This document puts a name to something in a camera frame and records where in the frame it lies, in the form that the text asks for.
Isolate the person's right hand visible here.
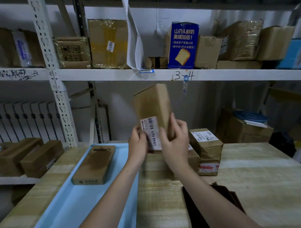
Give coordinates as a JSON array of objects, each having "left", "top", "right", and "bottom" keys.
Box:
[{"left": 160, "top": 113, "right": 191, "bottom": 175}]

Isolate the person's left hand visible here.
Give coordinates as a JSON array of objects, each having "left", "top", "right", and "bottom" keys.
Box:
[{"left": 128, "top": 125, "right": 149, "bottom": 171}]

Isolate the cardboard box with white label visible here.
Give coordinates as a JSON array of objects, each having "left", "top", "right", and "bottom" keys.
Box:
[{"left": 132, "top": 83, "right": 176, "bottom": 152}]

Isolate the person's left forearm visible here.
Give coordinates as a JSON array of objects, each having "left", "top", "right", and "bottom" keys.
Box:
[{"left": 79, "top": 162, "right": 141, "bottom": 228}]

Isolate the person's right forearm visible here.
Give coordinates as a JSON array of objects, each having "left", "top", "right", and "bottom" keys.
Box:
[{"left": 170, "top": 164, "right": 262, "bottom": 228}]

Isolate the plain brown cardboard parcel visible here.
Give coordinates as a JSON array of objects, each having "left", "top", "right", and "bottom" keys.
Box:
[{"left": 141, "top": 149, "right": 201, "bottom": 182}]

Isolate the taped parcel with shipping label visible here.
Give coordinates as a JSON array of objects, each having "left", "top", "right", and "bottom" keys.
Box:
[{"left": 189, "top": 128, "right": 224, "bottom": 163}]

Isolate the parcel with red-white label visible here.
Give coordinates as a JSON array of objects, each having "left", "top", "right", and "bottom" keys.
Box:
[{"left": 198, "top": 160, "right": 221, "bottom": 176}]

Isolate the flat printed cardboard box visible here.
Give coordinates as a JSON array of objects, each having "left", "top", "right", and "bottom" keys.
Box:
[{"left": 71, "top": 145, "right": 116, "bottom": 186}]

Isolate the hanging clear plastic tag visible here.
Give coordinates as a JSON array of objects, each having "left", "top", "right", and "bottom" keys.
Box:
[{"left": 181, "top": 75, "right": 190, "bottom": 96}]

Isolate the small open cardboard carton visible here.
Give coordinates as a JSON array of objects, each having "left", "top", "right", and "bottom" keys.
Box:
[{"left": 144, "top": 56, "right": 169, "bottom": 69}]

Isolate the white metal shelf rack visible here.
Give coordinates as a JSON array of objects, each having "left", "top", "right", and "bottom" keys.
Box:
[{"left": 0, "top": 0, "right": 301, "bottom": 186}]

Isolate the dark brown leather pouch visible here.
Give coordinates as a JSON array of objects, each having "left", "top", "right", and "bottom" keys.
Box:
[{"left": 182, "top": 183, "right": 246, "bottom": 228}]

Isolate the white paper slip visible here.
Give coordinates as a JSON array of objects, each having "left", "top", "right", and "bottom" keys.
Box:
[{"left": 244, "top": 119, "right": 268, "bottom": 129}]

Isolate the blue bread carton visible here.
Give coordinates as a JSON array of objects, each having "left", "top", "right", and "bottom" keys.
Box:
[{"left": 164, "top": 22, "right": 200, "bottom": 69}]

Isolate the plain upright cardboard box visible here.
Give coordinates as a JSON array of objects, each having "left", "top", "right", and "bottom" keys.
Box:
[{"left": 194, "top": 35, "right": 223, "bottom": 69}]

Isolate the hanging white paper sheet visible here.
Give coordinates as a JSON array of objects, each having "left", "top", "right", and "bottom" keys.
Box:
[{"left": 121, "top": 0, "right": 144, "bottom": 70}]

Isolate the light blue plastic tray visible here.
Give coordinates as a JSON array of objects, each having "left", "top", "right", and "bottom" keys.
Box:
[{"left": 34, "top": 143, "right": 140, "bottom": 228}]

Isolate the long brown cardboard box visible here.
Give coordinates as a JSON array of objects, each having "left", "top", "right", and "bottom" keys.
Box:
[
  {"left": 20, "top": 140, "right": 65, "bottom": 178},
  {"left": 0, "top": 138, "right": 44, "bottom": 177}
]

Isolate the tall taped box, small label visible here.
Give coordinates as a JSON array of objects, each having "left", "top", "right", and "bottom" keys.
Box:
[{"left": 87, "top": 19, "right": 129, "bottom": 69}]

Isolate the small box with handling symbols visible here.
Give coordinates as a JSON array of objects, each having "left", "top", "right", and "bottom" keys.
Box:
[{"left": 53, "top": 36, "right": 92, "bottom": 69}]

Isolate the row of white flat boxes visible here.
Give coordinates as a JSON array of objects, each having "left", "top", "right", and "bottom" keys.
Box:
[{"left": 0, "top": 101, "right": 67, "bottom": 143}]

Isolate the black bag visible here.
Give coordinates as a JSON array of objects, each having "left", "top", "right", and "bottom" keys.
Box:
[{"left": 269, "top": 131, "right": 297, "bottom": 158}]

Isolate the large crumpled taped box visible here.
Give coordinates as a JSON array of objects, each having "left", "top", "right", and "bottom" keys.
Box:
[{"left": 218, "top": 20, "right": 263, "bottom": 61}]

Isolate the leaning brown cardboard sheet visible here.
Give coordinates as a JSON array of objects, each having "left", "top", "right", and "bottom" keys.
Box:
[{"left": 263, "top": 86, "right": 301, "bottom": 141}]

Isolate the large plain cardboard box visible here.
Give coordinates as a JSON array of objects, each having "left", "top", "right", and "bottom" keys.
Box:
[{"left": 256, "top": 26, "right": 296, "bottom": 61}]

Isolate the light blue carton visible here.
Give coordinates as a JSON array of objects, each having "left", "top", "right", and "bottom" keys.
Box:
[{"left": 277, "top": 39, "right": 301, "bottom": 69}]

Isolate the taped box with white sheet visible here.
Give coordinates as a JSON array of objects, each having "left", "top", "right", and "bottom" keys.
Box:
[{"left": 0, "top": 28, "right": 45, "bottom": 68}]

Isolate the open cardboard box with cable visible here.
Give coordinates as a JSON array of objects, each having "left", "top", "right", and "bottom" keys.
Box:
[{"left": 215, "top": 108, "right": 275, "bottom": 144}]

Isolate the blue cable coil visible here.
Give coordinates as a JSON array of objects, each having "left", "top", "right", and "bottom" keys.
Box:
[{"left": 233, "top": 110, "right": 269, "bottom": 123}]

